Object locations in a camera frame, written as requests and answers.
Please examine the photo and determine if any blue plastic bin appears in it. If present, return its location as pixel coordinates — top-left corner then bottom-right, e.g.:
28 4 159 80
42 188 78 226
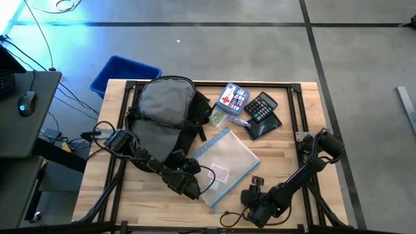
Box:
89 54 163 99

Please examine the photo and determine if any black laptop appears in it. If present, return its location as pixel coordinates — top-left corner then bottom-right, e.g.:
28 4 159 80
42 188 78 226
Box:
0 44 27 98

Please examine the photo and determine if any blue first aid kit box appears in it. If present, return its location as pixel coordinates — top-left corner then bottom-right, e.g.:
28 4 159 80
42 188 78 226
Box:
216 83 250 117

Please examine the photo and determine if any grey metal bar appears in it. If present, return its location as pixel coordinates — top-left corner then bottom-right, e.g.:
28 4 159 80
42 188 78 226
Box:
395 85 416 137

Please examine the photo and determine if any black floor object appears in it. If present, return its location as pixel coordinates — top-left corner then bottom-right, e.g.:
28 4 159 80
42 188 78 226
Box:
400 13 416 31

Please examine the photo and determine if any black floor cable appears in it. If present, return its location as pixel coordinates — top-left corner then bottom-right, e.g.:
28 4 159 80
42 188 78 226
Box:
0 34 100 116

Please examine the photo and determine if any black aluminium rig frame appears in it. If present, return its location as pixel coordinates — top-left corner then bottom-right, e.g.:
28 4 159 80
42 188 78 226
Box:
76 79 350 234

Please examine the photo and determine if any black computer mouse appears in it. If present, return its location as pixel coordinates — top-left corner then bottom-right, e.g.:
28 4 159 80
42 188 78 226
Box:
16 90 37 118

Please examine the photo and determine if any black power adapter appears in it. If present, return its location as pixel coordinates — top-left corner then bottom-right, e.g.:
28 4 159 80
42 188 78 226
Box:
41 127 63 141

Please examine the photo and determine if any black desk foot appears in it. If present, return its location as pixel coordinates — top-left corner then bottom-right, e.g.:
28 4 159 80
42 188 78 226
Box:
31 136 89 174

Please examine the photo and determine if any pale floor cable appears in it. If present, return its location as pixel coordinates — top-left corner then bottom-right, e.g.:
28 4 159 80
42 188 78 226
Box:
21 0 57 72

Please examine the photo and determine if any black and grey backpack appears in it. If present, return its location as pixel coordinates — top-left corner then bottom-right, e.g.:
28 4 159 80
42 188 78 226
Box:
125 76 214 170

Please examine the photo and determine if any clear blue-trimmed zip pouch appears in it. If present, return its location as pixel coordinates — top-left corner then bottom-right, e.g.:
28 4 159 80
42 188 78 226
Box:
191 127 261 209

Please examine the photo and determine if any dark grey desk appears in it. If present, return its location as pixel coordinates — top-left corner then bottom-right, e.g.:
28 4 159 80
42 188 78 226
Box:
0 155 46 230
0 70 62 159

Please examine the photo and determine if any pale green packet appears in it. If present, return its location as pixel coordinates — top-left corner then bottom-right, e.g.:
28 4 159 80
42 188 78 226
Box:
209 108 228 130

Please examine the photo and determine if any clear plastic wrapper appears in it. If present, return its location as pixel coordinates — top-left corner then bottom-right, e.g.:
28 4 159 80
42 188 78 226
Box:
227 115 252 129

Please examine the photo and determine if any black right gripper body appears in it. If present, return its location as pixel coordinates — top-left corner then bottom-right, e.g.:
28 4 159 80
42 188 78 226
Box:
240 189 287 228

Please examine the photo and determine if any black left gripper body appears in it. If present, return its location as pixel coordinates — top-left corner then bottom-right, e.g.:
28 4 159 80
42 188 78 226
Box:
164 168 202 201

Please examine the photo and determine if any black desk calculator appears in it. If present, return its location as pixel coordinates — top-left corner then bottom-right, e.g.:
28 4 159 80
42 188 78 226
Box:
243 92 279 124

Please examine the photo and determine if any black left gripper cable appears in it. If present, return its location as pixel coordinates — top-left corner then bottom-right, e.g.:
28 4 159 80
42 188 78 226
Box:
194 164 216 196

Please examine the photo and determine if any black caster wheel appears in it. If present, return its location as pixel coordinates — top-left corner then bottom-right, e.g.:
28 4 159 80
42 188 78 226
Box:
28 210 44 225

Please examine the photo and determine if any pink sticky note pad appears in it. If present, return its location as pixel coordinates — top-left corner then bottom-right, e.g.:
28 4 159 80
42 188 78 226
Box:
209 163 231 183

